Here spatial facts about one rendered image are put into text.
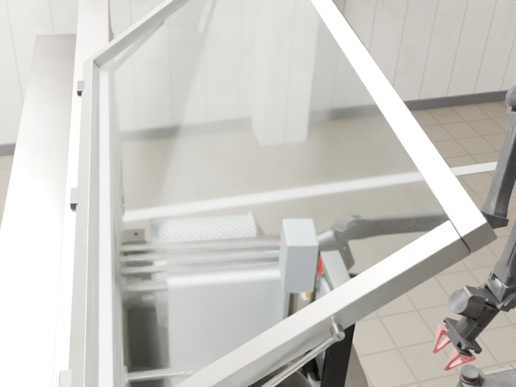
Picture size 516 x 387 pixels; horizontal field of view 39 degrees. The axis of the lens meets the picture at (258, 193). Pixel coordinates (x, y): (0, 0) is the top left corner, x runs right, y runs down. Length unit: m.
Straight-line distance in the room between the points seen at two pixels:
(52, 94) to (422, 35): 3.31
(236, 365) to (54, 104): 1.39
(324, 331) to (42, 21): 3.64
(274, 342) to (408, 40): 4.28
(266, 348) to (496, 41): 4.68
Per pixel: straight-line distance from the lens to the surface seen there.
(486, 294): 1.82
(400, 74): 5.07
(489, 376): 3.06
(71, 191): 1.31
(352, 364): 2.05
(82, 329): 1.04
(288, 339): 0.78
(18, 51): 4.34
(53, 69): 2.28
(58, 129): 1.96
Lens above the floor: 2.41
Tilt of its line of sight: 35 degrees down
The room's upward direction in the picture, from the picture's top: 3 degrees clockwise
